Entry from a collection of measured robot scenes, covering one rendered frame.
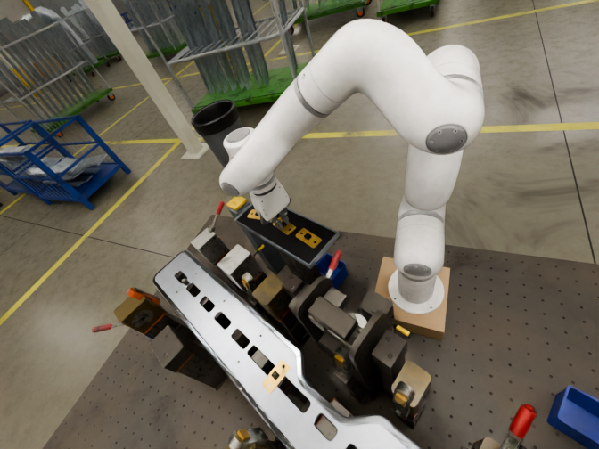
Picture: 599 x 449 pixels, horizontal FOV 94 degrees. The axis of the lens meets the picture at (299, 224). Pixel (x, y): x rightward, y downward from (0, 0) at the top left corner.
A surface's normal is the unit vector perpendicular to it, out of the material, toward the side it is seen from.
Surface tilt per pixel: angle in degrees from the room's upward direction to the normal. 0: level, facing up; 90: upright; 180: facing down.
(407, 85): 57
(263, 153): 66
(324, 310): 0
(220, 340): 0
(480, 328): 0
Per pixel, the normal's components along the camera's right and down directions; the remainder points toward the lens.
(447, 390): -0.29, -0.64
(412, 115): -0.82, 0.34
